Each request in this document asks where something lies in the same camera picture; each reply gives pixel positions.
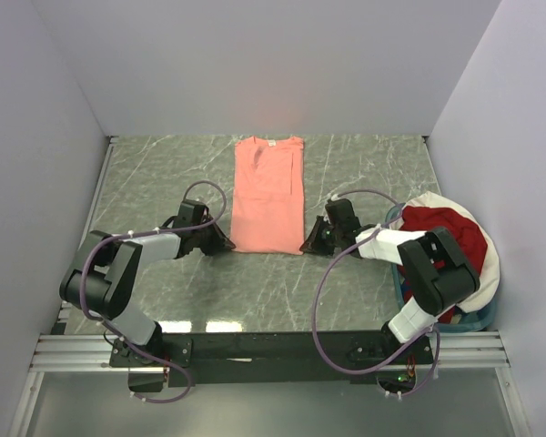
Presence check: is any aluminium frame rail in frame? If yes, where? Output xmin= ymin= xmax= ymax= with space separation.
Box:
xmin=29 ymin=331 xmax=511 ymax=373

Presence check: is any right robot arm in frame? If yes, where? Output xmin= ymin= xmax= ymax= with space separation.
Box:
xmin=300 ymin=198 xmax=480 ymax=363

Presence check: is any salmon pink t shirt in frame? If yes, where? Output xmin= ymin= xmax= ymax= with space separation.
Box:
xmin=230 ymin=137 xmax=305 ymax=255

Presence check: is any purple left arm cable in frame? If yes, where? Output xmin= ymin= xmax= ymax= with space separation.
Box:
xmin=80 ymin=180 xmax=197 ymax=404

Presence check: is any red t shirt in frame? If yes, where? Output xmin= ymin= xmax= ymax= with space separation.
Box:
xmin=399 ymin=206 xmax=488 ymax=316

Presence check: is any teal rimmed laundry basket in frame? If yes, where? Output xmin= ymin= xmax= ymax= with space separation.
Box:
xmin=386 ymin=203 xmax=496 ymax=333

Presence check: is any black base crossbar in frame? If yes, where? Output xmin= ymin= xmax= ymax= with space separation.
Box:
xmin=163 ymin=330 xmax=433 ymax=385

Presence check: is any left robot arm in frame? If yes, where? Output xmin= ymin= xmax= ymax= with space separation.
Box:
xmin=59 ymin=199 xmax=236 ymax=366

